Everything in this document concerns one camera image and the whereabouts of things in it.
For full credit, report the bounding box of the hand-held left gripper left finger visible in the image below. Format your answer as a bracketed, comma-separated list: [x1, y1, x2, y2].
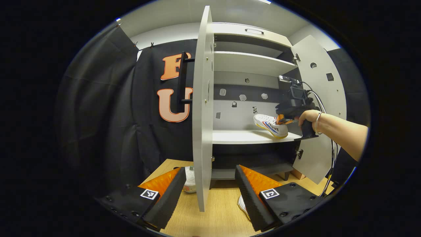
[95, 166, 187, 232]

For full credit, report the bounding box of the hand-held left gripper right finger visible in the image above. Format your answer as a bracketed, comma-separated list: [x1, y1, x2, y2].
[235, 165, 324, 232]

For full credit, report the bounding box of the white striped shoe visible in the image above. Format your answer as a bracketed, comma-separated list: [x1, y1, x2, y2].
[253, 114, 289, 139]
[237, 195, 250, 220]

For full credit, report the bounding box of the white shoe cabinet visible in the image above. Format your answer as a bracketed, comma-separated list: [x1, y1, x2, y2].
[210, 22, 300, 181]

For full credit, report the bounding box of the white cabinet door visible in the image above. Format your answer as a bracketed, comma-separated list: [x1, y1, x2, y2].
[192, 5, 215, 213]
[291, 35, 347, 185]

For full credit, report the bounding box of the black backdrop cloth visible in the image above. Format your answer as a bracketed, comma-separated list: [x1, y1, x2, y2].
[54, 21, 198, 198]
[324, 49, 371, 188]

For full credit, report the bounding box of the thin silver bracelet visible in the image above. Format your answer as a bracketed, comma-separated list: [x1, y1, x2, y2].
[315, 112, 325, 135]

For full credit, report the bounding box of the thin gripper cable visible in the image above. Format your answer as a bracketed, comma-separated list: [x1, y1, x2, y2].
[301, 82, 339, 198]

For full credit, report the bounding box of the black left door handle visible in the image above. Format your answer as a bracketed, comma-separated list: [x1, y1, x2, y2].
[177, 51, 195, 114]

